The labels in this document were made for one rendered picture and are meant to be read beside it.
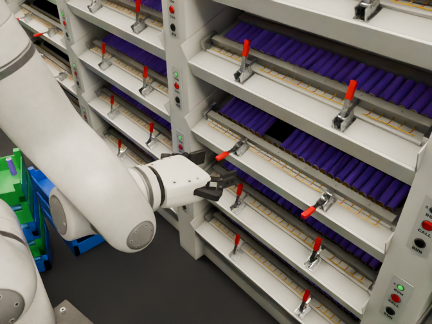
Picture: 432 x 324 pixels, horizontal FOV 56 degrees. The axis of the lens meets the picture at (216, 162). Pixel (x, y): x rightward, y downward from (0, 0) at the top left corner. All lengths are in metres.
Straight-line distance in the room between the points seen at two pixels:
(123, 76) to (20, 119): 0.96
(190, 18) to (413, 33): 0.54
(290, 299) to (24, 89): 0.95
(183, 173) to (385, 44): 0.39
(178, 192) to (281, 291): 0.64
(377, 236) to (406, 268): 0.08
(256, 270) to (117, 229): 0.78
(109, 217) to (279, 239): 0.64
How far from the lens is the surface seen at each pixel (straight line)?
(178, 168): 0.73
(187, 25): 1.03
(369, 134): 0.79
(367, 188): 0.92
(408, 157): 0.75
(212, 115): 1.13
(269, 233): 1.12
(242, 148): 1.03
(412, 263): 0.84
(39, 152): 0.55
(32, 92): 0.52
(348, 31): 0.73
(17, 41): 0.51
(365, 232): 0.89
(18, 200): 1.39
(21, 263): 0.59
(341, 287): 1.04
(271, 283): 1.26
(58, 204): 0.63
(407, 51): 0.69
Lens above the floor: 1.17
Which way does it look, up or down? 37 degrees down
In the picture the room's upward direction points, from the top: straight up
